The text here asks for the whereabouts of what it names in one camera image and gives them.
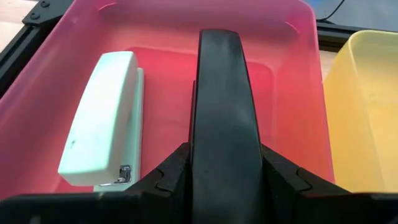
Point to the pink plastic bin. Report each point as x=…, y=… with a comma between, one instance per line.
x=168, y=93

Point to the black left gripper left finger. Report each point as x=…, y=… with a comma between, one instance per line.
x=161, y=193

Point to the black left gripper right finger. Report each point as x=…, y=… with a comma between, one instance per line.
x=286, y=193

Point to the yellow plastic bin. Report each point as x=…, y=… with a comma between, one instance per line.
x=367, y=109

